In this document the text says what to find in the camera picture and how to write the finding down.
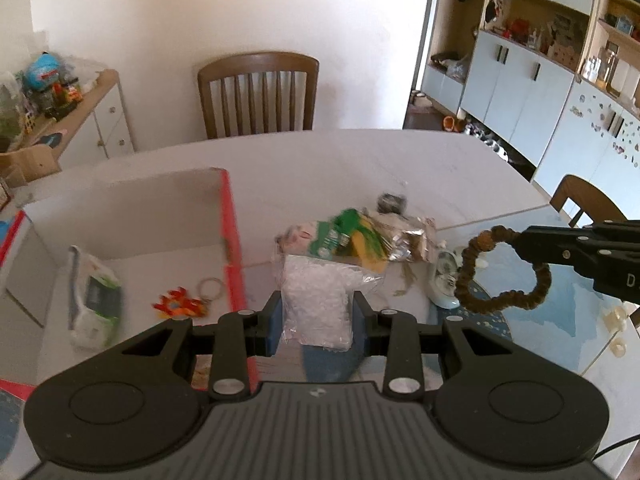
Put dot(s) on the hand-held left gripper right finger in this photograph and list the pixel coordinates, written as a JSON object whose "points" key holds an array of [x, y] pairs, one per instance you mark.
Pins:
{"points": [[361, 320]]}

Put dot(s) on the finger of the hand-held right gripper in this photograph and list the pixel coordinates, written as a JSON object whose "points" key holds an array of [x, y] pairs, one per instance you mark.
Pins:
{"points": [[617, 230], [550, 252]]}

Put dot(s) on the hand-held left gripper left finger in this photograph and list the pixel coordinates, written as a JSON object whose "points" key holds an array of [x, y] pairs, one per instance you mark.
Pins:
{"points": [[273, 320]]}

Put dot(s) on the clear plastic bag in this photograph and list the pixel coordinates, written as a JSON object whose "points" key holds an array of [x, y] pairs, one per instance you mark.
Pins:
{"points": [[315, 300]]}

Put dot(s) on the yellow packet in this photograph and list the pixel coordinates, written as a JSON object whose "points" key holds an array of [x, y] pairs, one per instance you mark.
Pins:
{"points": [[374, 252]]}

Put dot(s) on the green snack packet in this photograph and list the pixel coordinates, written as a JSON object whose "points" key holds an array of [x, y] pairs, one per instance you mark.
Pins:
{"points": [[332, 235]]}

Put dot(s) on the silver foil packet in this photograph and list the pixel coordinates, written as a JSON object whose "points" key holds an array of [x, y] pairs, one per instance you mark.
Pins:
{"points": [[410, 240]]}

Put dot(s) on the red white cardboard box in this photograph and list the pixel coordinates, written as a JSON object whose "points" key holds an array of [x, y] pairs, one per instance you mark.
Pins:
{"points": [[150, 220]]}

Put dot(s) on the green white pouch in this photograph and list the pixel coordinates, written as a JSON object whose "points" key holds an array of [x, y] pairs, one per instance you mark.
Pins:
{"points": [[97, 305]]}

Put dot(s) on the small cream plastic piece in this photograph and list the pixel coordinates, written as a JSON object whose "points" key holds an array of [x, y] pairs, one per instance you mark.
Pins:
{"points": [[620, 347], [615, 319]]}

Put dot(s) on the brown wooden slatted chair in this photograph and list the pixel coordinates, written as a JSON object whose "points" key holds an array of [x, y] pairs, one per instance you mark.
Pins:
{"points": [[575, 192], [255, 62]]}

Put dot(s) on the blue patterned table mat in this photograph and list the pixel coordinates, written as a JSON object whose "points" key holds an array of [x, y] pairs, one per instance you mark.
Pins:
{"points": [[560, 320]]}

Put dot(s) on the row of shoes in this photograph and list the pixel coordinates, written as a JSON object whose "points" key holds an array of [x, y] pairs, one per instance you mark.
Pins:
{"points": [[487, 140]]}

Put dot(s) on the orange slipper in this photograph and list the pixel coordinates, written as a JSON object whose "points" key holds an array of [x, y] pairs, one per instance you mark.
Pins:
{"points": [[452, 123]]}

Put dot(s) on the amber glass storage jar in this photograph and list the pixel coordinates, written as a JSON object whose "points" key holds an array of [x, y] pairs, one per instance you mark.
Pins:
{"points": [[608, 65]]}

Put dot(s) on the grey plastic bag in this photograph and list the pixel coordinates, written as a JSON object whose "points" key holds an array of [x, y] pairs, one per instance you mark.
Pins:
{"points": [[457, 67]]}

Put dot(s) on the row of shelf ornaments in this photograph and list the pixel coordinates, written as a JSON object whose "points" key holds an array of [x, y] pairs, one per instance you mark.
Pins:
{"points": [[535, 30]]}

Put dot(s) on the wooden white sideboard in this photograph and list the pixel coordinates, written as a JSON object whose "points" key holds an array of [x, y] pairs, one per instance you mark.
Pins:
{"points": [[112, 125]]}

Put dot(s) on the orange label jar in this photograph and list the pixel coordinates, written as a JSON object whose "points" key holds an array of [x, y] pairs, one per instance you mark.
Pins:
{"points": [[73, 94]]}

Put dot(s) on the crumpled clear plastic wrap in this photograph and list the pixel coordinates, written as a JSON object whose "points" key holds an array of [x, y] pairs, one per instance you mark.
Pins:
{"points": [[82, 72]]}

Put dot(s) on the green plant decoration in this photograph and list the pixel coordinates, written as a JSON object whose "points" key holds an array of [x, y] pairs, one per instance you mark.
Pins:
{"points": [[10, 115]]}

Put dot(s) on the blue globe toy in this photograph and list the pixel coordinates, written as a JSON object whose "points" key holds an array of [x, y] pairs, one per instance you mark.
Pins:
{"points": [[44, 71]]}

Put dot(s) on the light blue cabinet wall unit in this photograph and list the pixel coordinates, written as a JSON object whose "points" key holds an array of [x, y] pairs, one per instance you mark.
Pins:
{"points": [[505, 90]]}

